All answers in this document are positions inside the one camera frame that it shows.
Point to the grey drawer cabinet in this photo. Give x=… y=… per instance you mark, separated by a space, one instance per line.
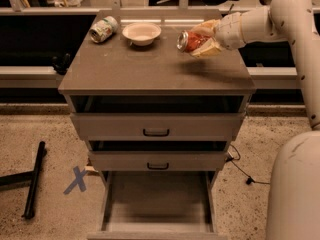
x=120 y=68

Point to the blue tape cross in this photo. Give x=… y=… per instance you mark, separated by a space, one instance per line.
x=79 y=175

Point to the white bowl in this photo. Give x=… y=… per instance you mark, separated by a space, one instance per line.
x=141 y=33

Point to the black clamp on rail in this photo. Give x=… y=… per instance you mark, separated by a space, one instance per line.
x=61 y=64

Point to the grey top drawer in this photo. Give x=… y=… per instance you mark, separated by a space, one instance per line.
x=162 y=118

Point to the green white soda can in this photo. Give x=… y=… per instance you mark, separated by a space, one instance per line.
x=103 y=29

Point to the black stand leg left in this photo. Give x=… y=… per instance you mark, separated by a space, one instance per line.
x=30 y=177

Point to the grey open bottom drawer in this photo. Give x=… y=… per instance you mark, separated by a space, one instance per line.
x=157 y=205

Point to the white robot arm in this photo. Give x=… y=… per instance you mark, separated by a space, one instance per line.
x=294 y=197

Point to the grey middle drawer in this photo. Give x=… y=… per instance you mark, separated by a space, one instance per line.
x=158 y=155

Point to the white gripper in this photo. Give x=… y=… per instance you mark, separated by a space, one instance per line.
x=230 y=30

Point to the red coke can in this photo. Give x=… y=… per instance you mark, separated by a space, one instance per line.
x=189 y=41

